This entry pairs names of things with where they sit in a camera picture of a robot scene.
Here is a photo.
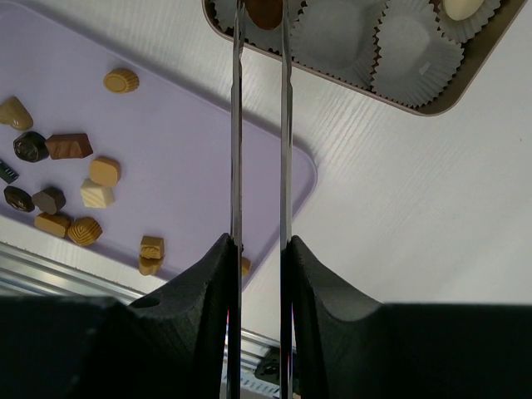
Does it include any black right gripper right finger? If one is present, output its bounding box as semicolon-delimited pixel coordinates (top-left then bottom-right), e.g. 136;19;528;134
290;237;531;398

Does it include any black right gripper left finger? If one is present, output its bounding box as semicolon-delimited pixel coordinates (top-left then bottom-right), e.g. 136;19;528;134
1;234;235;398

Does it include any caramel cube chocolate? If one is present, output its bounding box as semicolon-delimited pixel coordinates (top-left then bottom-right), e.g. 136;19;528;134
139;235;165;276

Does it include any brown oval chocolate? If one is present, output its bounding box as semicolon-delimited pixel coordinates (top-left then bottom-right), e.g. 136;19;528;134
244;0;283;30

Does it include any white oval chocolate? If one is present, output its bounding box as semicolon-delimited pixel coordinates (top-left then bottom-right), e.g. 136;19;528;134
441;0;484;21

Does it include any small caramel round chocolate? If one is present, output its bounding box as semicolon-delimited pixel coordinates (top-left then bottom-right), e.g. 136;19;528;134
241;257;251;277

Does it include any caramel ridged square chocolate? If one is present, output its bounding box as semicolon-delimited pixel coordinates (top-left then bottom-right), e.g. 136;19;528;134
67;217;103;247

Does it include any white square chocolate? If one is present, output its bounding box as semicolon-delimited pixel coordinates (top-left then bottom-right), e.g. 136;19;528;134
80;179;115;209

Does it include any tan rectangular chocolate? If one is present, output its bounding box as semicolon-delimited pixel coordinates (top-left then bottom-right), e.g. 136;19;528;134
34;212;72;238

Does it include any tan rounded square chocolate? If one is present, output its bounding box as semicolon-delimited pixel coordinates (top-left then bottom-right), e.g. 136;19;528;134
89;156;121;187

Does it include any grey brown heart chocolate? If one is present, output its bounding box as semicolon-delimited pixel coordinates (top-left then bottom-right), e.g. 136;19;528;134
32;186;67;214

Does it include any dark leaf chocolate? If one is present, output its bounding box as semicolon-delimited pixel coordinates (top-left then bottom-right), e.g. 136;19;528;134
3;185;35;213

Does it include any brown rectangular chocolate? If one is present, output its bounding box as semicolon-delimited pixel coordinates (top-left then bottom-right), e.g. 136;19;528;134
45;133;93;160

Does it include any dark green rectangular chocolate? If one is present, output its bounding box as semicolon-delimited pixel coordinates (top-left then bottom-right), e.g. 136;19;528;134
0;160;19;185

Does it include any dark round swirl chocolate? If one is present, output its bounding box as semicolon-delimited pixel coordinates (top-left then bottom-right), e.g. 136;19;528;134
13;131;49;163

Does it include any round caramel chocolate cup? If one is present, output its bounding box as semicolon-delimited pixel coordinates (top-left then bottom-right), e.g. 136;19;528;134
103;68;140;94

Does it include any caramel heart chocolate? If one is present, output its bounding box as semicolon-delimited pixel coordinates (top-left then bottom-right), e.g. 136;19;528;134
0;96;33;131

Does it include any lilac plastic tray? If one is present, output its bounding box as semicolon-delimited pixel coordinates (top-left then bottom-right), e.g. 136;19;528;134
0;2;319;292

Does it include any rose gold tin box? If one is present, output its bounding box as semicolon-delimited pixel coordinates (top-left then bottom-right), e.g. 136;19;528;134
202;1;531;116

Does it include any aluminium mounting rail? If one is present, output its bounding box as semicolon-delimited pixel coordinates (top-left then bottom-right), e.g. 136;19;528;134
1;244;279;398

